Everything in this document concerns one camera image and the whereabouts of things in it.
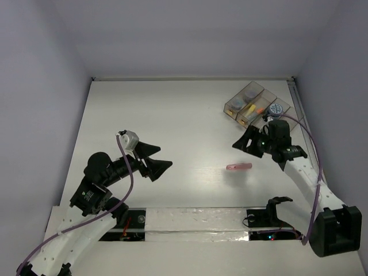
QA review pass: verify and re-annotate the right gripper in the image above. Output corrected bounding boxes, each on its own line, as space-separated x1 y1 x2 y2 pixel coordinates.
231 125 276 158

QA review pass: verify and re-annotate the pink highlighter pen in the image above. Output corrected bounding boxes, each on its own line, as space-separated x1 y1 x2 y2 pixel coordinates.
226 163 252 171

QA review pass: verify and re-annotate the grey orange highlighter pen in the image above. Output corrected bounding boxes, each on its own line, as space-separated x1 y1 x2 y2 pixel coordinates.
250 112 259 120

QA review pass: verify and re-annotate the yellow highlighter body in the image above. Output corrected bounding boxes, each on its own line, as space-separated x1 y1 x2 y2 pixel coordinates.
244 109 252 117

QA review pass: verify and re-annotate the blue lid pin jar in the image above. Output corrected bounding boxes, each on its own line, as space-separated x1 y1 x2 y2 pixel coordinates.
267 103 283 118

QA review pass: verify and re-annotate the paperclip jar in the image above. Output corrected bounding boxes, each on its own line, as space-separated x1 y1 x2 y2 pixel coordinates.
231 98 245 112
243 90 259 104

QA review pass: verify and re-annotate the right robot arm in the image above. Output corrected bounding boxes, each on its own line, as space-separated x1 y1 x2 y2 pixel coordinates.
232 120 362 257

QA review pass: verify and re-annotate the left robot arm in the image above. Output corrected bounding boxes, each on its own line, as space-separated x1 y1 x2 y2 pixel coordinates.
16 131 173 275

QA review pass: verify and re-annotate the clear compartment organizer tray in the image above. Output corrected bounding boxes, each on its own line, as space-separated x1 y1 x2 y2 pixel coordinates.
224 81 304 131

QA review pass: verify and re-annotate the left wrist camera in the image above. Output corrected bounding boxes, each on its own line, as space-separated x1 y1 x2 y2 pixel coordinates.
116 130 139 154

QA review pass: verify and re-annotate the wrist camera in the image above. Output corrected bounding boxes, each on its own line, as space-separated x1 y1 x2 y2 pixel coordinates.
262 113 277 122
116 130 139 154

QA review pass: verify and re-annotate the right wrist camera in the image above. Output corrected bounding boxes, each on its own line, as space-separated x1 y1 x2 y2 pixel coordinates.
262 113 277 122

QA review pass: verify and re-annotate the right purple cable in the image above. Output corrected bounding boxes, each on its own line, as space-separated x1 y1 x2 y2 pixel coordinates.
275 113 322 247

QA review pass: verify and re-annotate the purple cable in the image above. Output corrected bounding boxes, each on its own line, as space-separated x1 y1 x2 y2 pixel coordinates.
17 135 135 274
275 113 322 247

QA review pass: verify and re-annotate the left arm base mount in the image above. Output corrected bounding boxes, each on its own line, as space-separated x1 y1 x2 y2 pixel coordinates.
100 208 146 242

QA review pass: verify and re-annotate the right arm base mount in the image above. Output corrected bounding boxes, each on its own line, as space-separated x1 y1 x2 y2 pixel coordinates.
242 197 302 241

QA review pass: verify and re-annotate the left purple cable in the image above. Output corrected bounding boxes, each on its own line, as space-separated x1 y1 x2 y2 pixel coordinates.
17 135 135 274

